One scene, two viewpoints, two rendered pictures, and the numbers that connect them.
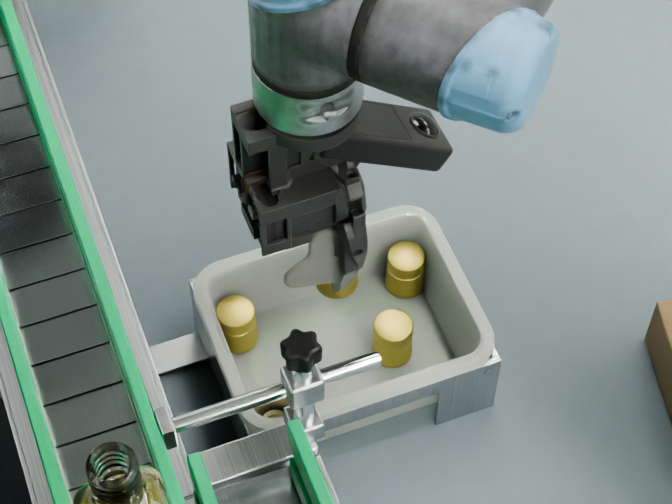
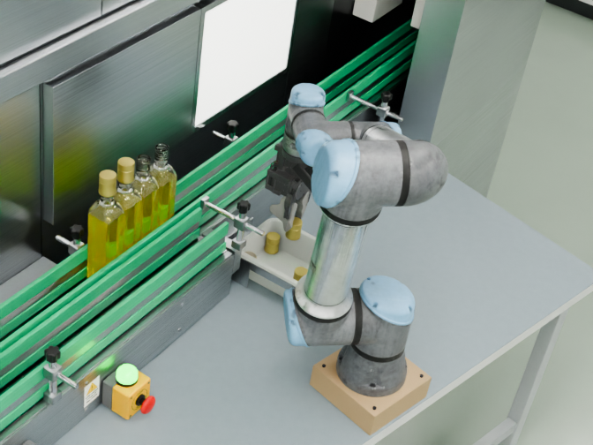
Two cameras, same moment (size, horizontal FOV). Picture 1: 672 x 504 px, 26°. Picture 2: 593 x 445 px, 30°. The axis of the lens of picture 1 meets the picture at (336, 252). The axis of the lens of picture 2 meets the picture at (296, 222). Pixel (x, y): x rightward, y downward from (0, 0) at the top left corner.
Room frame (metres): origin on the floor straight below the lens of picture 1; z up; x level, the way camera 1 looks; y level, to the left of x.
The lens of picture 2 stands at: (-0.68, -1.50, 2.48)
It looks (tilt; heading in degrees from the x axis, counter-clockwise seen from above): 38 degrees down; 48
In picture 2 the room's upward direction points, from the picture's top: 10 degrees clockwise
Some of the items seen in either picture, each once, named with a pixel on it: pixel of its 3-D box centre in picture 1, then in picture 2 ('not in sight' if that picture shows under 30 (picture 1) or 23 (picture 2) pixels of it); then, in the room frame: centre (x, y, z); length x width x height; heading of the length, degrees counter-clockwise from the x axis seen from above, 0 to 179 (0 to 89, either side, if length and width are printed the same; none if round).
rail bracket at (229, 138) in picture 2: not in sight; (223, 141); (0.67, 0.32, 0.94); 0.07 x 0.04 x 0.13; 111
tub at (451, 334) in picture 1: (341, 337); (288, 265); (0.66, -0.01, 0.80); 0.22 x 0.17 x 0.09; 111
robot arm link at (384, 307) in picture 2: not in sight; (380, 313); (0.60, -0.37, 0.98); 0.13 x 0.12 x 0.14; 153
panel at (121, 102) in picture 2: not in sight; (185, 75); (0.55, 0.34, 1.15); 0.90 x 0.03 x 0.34; 21
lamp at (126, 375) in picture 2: not in sight; (127, 373); (0.13, -0.17, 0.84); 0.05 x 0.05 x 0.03
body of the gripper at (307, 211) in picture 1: (299, 158); (292, 169); (0.65, 0.03, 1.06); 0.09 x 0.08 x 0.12; 112
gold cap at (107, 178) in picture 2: not in sight; (108, 183); (0.20, 0.06, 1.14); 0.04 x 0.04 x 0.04
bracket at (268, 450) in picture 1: (254, 468); (221, 250); (0.51, 0.06, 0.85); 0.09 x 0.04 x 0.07; 111
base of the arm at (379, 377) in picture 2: not in sight; (374, 354); (0.61, -0.38, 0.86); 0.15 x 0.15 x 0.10
